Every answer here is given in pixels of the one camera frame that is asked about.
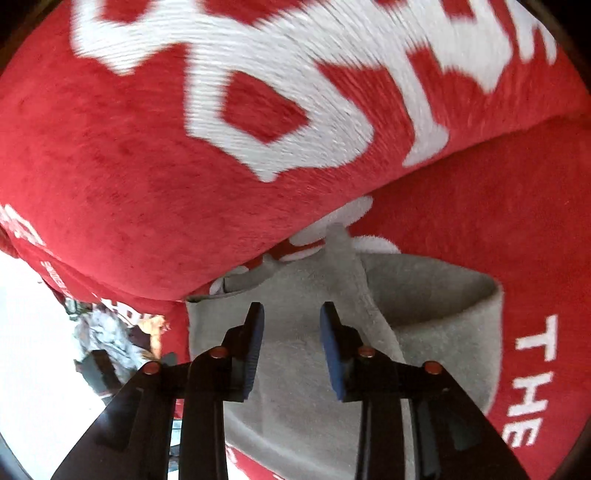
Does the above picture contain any beige patterned cloth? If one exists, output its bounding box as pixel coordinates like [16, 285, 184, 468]
[131, 315, 168, 361]

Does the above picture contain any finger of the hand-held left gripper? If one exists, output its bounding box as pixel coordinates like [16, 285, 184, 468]
[76, 350, 122, 398]

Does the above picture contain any red printed blanket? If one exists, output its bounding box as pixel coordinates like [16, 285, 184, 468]
[0, 111, 591, 480]

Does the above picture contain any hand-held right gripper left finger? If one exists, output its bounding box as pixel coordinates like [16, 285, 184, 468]
[51, 302, 265, 480]

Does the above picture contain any red printed bolster cushion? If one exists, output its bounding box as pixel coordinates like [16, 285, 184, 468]
[0, 0, 591, 303]

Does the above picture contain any grey knit sweater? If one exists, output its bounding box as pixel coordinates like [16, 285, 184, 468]
[185, 224, 504, 480]

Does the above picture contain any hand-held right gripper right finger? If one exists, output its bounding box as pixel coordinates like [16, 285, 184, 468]
[320, 301, 532, 480]

